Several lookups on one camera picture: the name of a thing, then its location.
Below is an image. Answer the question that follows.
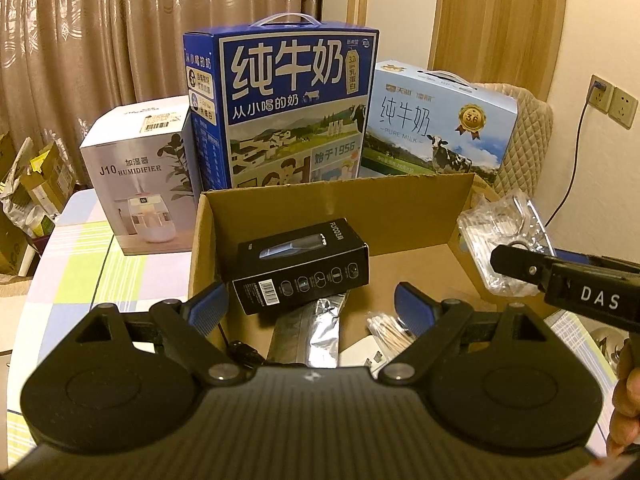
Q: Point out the bag of cotton swabs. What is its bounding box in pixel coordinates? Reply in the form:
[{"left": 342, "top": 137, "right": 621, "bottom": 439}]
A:
[{"left": 366, "top": 312, "right": 416, "bottom": 361}]

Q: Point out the light blue milk carton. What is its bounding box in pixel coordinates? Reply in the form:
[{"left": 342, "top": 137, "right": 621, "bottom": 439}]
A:
[{"left": 361, "top": 61, "right": 518, "bottom": 183}]

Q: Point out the person's right hand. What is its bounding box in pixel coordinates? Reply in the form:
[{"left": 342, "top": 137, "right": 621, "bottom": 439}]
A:
[{"left": 606, "top": 341, "right": 640, "bottom": 456}]

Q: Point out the silver foil pouch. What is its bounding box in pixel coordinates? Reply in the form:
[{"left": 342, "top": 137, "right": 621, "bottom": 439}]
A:
[{"left": 267, "top": 294, "right": 348, "bottom": 368}]

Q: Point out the white wall socket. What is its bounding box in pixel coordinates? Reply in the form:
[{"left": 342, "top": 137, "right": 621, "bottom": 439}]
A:
[{"left": 587, "top": 75, "right": 639, "bottom": 130}]

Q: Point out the clear plastic case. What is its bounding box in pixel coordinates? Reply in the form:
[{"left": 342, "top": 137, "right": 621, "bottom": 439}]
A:
[{"left": 457, "top": 188, "right": 556, "bottom": 297}]

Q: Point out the white humidifier box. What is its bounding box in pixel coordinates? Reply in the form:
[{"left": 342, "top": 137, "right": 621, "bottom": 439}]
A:
[{"left": 80, "top": 96, "right": 202, "bottom": 256}]

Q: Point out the beige quilted chair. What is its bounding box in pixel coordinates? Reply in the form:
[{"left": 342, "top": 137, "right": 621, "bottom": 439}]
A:
[{"left": 477, "top": 84, "right": 553, "bottom": 197}]

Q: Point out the beige curtain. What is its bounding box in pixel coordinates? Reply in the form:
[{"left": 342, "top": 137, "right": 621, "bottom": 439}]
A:
[{"left": 1, "top": 0, "right": 321, "bottom": 182}]

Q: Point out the brown cardboard box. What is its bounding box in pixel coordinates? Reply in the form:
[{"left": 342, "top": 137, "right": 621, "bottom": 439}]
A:
[{"left": 188, "top": 172, "right": 561, "bottom": 361}]

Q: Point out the black power cord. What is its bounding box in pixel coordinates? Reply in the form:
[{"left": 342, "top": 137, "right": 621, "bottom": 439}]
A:
[{"left": 543, "top": 81, "right": 609, "bottom": 229}]

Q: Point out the dark blue milk carton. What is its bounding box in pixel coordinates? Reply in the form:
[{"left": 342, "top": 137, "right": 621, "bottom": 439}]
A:
[{"left": 183, "top": 13, "right": 380, "bottom": 191}]

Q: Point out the black shaver box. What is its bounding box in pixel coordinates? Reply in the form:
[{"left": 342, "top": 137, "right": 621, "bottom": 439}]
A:
[{"left": 230, "top": 218, "right": 369, "bottom": 315}]

